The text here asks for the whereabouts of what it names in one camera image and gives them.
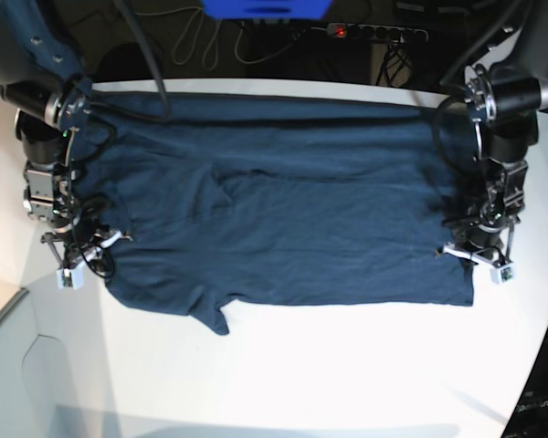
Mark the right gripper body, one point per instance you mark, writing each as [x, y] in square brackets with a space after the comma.
[75, 254]

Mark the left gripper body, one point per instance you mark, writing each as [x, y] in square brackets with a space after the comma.
[480, 246]

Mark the navy blue t-shirt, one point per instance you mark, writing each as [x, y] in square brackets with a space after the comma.
[286, 202]

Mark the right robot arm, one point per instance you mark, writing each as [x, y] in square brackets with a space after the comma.
[42, 74]

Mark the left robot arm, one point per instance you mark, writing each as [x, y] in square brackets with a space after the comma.
[506, 86]

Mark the white power strip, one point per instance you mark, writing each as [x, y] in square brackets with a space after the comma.
[378, 34]

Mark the blue plastic box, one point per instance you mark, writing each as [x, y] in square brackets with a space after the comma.
[264, 9]

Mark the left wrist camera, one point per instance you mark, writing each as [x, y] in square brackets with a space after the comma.
[502, 274]

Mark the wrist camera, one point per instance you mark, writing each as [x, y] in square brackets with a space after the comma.
[502, 274]
[70, 278]

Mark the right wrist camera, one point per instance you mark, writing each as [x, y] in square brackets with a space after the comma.
[70, 278]

